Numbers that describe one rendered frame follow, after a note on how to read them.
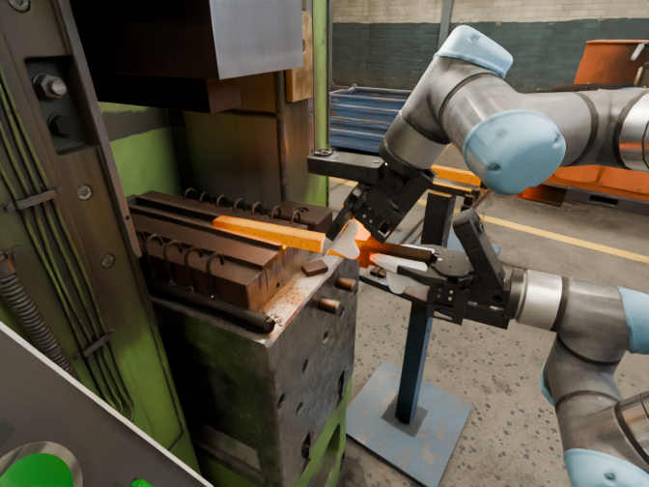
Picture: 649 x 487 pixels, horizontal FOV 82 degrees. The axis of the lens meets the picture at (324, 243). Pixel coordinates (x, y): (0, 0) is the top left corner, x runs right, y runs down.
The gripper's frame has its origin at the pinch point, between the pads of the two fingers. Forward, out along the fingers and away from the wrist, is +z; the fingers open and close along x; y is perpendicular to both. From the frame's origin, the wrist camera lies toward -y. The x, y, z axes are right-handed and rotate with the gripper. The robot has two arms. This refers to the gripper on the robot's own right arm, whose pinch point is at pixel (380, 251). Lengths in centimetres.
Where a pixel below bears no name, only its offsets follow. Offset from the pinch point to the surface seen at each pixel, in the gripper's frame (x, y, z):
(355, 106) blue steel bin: 363, 41, 148
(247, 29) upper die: -6.1, -30.6, 16.4
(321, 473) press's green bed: 8, 86, 17
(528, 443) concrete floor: 58, 103, -43
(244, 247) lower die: -4.5, 2.3, 23.1
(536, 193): 44.4, 3.0, -22.7
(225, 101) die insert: 0.0, -21.0, 26.6
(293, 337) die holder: -9.3, 14.5, 11.4
